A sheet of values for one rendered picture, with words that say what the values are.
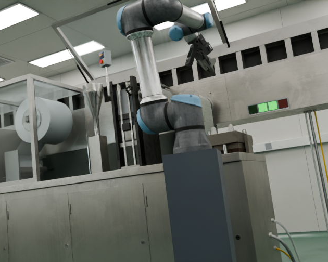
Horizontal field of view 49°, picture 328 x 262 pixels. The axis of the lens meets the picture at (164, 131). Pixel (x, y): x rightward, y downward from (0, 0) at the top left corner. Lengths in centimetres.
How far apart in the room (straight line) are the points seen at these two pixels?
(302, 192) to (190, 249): 337
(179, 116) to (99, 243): 96
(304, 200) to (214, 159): 337
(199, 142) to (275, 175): 333
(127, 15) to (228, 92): 107
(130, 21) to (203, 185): 70
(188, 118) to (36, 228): 132
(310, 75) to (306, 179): 244
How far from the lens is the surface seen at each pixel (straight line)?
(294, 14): 494
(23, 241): 243
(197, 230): 131
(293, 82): 230
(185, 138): 135
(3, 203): 253
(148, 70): 146
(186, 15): 160
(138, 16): 148
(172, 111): 139
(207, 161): 129
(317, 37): 237
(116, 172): 193
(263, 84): 233
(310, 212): 462
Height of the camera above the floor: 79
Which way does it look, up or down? 8 degrees up
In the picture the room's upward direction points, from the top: 7 degrees counter-clockwise
